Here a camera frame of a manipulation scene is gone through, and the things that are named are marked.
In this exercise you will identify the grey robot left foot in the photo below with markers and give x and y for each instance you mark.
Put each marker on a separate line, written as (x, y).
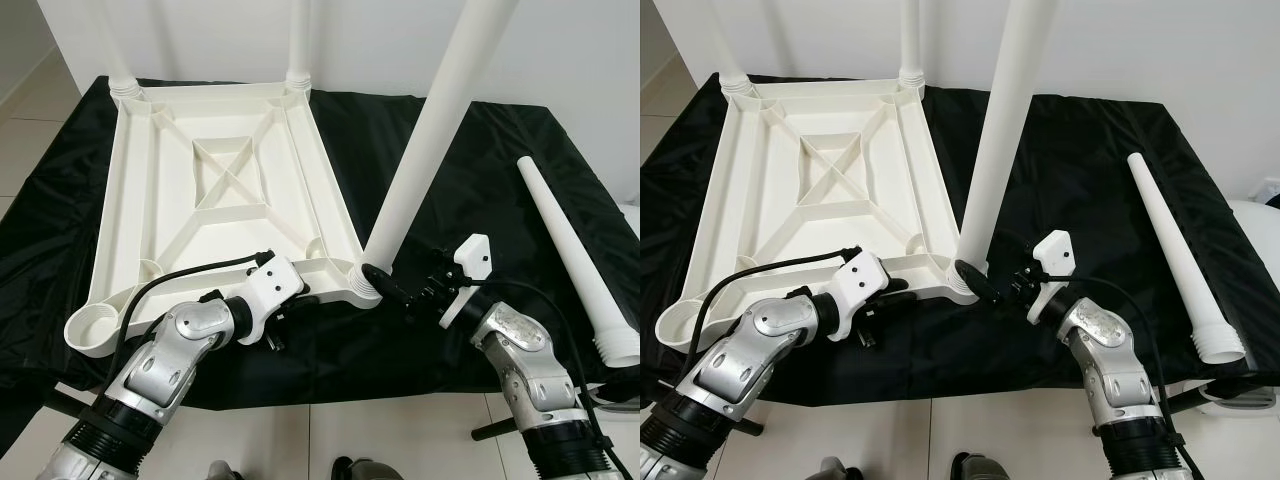
(840, 470)
(223, 471)

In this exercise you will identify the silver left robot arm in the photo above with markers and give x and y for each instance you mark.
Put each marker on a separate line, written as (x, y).
(165, 360)
(750, 355)

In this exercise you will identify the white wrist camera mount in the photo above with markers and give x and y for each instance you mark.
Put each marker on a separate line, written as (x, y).
(272, 285)
(1055, 252)
(858, 280)
(472, 255)

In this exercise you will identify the grey robot right foot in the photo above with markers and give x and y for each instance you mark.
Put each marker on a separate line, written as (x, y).
(980, 468)
(367, 470)

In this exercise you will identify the white wall socket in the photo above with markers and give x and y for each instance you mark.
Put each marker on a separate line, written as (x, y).
(1273, 187)

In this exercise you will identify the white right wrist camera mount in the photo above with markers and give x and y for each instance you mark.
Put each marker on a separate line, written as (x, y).
(472, 255)
(1055, 252)

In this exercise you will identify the white plastic table top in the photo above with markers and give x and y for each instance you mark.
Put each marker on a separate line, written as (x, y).
(725, 205)
(130, 210)

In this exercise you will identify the black cloth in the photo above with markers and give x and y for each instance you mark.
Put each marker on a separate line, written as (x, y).
(1080, 150)
(480, 150)

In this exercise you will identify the grey robot foot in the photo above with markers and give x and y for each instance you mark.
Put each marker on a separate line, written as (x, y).
(223, 471)
(840, 470)
(367, 470)
(980, 468)

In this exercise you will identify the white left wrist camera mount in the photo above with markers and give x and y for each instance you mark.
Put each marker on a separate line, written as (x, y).
(272, 285)
(858, 280)

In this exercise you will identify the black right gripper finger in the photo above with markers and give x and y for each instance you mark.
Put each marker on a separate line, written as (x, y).
(976, 279)
(385, 283)

